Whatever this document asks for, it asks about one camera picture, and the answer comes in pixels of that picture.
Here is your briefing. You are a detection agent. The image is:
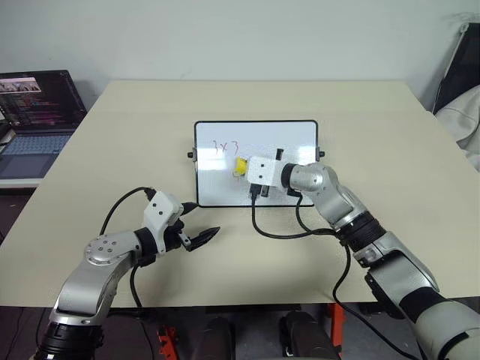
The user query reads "yellow eraser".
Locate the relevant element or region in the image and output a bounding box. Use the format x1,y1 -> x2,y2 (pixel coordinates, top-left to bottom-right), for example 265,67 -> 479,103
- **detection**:
232,156 -> 249,180

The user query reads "white side desk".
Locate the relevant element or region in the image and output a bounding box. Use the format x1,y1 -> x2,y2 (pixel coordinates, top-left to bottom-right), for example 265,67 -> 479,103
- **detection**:
0,175 -> 43,190

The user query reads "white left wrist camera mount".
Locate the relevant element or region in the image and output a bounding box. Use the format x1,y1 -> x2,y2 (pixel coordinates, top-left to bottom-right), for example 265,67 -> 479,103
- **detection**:
142,190 -> 184,255

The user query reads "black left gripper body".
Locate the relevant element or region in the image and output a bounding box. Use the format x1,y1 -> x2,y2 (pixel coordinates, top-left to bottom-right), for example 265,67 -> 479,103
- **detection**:
163,218 -> 190,253

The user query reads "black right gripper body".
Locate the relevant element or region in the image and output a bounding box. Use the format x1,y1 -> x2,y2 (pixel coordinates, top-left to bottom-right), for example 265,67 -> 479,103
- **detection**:
247,147 -> 285,202

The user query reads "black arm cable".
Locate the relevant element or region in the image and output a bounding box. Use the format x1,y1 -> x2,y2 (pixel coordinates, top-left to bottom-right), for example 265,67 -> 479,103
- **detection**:
100,185 -> 157,311
249,186 -> 428,360

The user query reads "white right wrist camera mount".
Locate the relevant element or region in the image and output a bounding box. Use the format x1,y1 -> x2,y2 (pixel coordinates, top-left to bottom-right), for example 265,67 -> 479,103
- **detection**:
245,154 -> 284,188

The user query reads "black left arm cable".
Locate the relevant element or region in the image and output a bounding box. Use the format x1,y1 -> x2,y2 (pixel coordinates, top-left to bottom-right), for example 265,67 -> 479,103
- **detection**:
100,185 -> 157,311

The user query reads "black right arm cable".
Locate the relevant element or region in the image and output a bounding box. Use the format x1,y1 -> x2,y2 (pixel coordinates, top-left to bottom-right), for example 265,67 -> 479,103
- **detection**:
249,186 -> 428,360

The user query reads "orange red frame part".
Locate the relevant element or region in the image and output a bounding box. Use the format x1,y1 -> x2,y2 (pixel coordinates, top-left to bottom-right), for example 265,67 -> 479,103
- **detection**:
325,301 -> 345,356
156,325 -> 179,360

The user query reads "black framed whiteboard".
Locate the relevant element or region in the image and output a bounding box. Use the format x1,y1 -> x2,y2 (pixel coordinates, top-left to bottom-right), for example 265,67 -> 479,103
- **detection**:
185,119 -> 326,209

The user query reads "dark rounded shape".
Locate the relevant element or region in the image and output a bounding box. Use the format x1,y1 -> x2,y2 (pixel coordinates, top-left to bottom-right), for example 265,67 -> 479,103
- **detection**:
278,310 -> 341,360
193,316 -> 242,360

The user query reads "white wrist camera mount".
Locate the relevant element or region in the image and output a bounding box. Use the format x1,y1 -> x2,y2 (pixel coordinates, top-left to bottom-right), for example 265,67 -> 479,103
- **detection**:
142,190 -> 184,255
245,154 -> 284,188

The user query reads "open grey laptop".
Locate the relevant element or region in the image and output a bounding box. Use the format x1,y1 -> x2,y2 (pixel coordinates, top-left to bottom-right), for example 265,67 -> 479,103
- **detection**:
0,69 -> 89,180

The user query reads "black chair back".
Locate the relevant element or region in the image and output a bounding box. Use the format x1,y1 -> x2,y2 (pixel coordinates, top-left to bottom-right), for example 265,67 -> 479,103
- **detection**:
430,21 -> 480,116

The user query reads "white cloth bundle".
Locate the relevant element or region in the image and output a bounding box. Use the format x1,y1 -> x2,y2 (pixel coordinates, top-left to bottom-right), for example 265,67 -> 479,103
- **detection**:
436,83 -> 480,173

